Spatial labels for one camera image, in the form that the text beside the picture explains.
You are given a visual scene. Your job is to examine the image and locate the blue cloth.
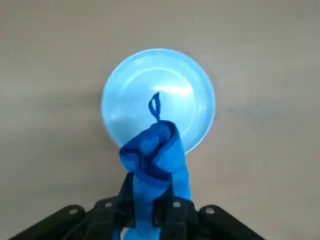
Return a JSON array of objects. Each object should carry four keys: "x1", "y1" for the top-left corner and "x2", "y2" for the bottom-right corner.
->
[{"x1": 112, "y1": 91, "x2": 194, "y2": 240}]

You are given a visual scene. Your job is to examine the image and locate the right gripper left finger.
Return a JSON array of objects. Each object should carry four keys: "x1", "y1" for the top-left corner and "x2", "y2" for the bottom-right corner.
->
[{"x1": 7, "y1": 171, "x2": 137, "y2": 240}]

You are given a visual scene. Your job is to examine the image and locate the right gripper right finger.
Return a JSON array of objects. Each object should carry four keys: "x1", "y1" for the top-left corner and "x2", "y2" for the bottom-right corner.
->
[{"x1": 151, "y1": 178, "x2": 266, "y2": 240}]

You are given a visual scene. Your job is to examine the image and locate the blue plastic plate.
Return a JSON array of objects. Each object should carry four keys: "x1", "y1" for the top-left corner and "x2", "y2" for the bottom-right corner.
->
[{"x1": 101, "y1": 47, "x2": 216, "y2": 154}]

